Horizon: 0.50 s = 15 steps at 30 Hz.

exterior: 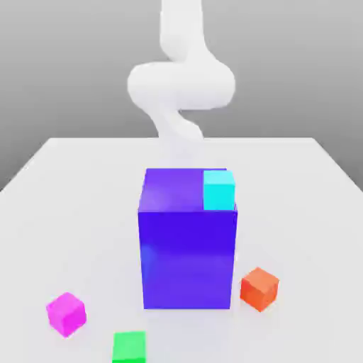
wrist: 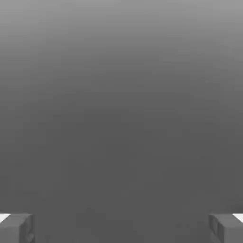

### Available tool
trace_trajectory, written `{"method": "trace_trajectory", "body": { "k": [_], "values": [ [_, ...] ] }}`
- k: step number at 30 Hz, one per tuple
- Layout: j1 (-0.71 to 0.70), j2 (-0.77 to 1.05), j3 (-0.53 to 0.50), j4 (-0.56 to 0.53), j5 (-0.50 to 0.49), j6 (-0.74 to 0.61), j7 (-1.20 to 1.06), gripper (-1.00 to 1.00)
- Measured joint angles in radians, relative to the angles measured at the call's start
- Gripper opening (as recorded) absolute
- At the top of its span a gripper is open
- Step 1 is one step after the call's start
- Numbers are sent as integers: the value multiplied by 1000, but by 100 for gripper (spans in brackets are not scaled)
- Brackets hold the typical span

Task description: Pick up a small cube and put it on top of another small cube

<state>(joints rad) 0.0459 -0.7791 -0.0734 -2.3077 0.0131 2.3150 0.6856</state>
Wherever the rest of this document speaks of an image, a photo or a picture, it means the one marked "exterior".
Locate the large purple box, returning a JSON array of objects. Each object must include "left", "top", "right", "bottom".
[{"left": 137, "top": 167, "right": 238, "bottom": 311}]

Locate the small magenta cube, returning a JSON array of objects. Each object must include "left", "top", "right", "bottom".
[{"left": 45, "top": 291, "right": 87, "bottom": 338}]

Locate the small orange cube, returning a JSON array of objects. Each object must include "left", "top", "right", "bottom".
[{"left": 239, "top": 266, "right": 280, "bottom": 313}]

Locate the small cyan cube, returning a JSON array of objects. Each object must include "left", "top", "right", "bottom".
[{"left": 203, "top": 169, "right": 236, "bottom": 211}]

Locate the small green cube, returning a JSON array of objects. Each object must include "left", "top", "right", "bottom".
[{"left": 111, "top": 330, "right": 147, "bottom": 363}]

